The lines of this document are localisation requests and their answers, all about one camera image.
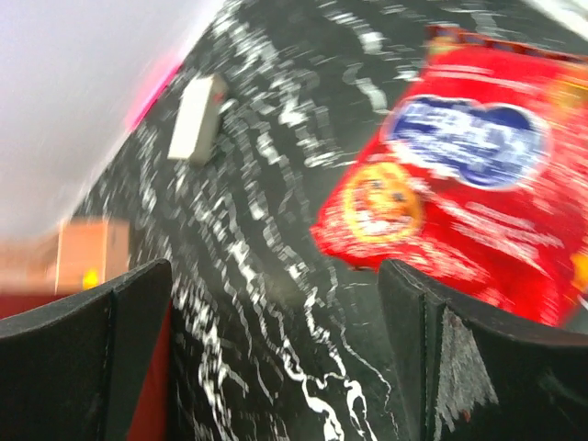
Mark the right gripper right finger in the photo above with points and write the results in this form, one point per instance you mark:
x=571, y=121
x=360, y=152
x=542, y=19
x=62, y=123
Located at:
x=469, y=371

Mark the peach plastic file organizer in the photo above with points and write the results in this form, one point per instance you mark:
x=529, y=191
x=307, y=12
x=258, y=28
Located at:
x=82, y=254

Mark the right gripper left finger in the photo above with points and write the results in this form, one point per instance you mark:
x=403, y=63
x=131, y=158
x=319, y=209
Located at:
x=73, y=369

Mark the red cookie snack bag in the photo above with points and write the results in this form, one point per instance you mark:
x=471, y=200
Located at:
x=477, y=178

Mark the small white cardboard box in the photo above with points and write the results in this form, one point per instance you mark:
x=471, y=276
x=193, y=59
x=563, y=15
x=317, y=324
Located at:
x=197, y=120

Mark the red paper bag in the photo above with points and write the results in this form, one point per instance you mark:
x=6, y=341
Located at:
x=150, y=418

